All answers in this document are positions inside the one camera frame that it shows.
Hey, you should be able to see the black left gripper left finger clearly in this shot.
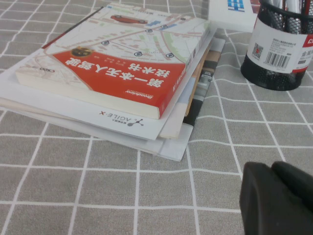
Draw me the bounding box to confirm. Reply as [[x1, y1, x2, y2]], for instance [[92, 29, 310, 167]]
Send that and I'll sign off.
[[239, 161, 313, 235]]

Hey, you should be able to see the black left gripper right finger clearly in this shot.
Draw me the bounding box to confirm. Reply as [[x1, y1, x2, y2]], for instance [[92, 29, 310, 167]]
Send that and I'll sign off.
[[270, 161, 313, 212]]

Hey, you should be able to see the black mesh pen holder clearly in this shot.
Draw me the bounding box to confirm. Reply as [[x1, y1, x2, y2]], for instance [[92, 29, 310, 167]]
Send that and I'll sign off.
[[240, 0, 313, 92]]

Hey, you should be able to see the slim red pen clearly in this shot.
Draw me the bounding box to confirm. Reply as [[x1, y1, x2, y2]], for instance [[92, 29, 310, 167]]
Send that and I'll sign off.
[[302, 0, 313, 29]]

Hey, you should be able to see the white booklet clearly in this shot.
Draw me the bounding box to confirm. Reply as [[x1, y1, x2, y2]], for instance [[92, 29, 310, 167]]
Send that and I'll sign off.
[[0, 97, 194, 162]]

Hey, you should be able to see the thin tan-covered book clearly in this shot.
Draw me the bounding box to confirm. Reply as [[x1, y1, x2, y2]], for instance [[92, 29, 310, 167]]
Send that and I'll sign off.
[[158, 43, 214, 140]]

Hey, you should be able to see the magazine with dark photos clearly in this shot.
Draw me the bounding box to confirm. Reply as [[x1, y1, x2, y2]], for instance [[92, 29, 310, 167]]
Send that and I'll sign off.
[[182, 36, 226, 127]]

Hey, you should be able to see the grey checked tablecloth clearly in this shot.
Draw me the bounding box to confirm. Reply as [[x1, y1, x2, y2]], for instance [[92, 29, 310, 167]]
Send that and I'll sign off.
[[0, 0, 313, 235]]

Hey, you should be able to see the grey marker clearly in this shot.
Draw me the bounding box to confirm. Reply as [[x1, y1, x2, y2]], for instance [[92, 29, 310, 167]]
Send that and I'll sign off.
[[283, 0, 304, 13]]

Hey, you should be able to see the white AgileX brochure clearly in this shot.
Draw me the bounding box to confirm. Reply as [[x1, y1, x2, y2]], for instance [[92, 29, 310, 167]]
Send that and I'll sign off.
[[0, 23, 219, 141]]

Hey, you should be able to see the white HEEC conference book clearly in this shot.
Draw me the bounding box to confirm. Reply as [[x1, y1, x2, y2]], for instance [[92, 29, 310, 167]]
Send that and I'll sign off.
[[207, 0, 260, 33]]

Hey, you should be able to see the red and white map book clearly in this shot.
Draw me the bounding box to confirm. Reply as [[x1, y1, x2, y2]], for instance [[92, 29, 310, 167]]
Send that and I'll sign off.
[[15, 4, 212, 120]]

